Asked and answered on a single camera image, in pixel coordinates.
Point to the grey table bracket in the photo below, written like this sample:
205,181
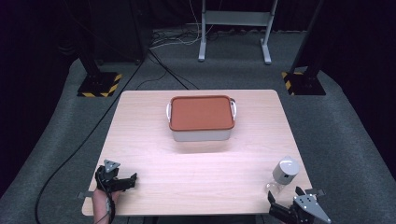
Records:
317,191
84,195

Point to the clear bottle with grey cap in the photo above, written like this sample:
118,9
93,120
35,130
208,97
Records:
285,171

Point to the grey metal stand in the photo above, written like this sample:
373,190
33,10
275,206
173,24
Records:
236,18

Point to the black stand with striped base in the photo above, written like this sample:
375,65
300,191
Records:
99,84
306,84

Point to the black equipment case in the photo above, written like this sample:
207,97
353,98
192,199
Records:
120,31

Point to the person's left hand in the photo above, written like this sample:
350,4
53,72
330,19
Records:
100,203

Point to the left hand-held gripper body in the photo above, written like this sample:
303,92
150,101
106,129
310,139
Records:
109,182

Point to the orange box lid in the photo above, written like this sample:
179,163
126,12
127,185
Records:
201,112

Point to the white storage box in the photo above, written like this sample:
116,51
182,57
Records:
200,136

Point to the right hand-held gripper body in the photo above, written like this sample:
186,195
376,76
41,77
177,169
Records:
306,210

